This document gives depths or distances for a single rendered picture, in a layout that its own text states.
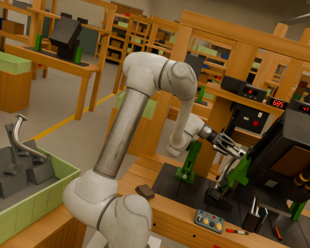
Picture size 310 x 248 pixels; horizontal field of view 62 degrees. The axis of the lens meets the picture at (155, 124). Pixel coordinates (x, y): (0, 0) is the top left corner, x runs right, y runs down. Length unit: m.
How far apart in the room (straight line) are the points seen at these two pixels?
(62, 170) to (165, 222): 0.64
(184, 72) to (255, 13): 10.73
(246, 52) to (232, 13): 9.79
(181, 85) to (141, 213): 0.50
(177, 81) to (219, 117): 0.87
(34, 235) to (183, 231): 0.73
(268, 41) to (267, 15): 9.98
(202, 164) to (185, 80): 1.05
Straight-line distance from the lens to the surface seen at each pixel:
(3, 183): 1.43
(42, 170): 1.55
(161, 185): 1.65
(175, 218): 1.45
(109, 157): 1.06
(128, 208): 0.99
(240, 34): 1.77
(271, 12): 11.80
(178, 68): 1.00
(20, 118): 1.50
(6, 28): 6.86
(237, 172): 1.55
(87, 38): 12.45
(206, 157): 1.92
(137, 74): 1.06
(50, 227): 1.39
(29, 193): 1.48
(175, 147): 1.48
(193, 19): 1.79
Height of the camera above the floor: 1.76
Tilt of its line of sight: 19 degrees down
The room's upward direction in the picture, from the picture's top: 17 degrees clockwise
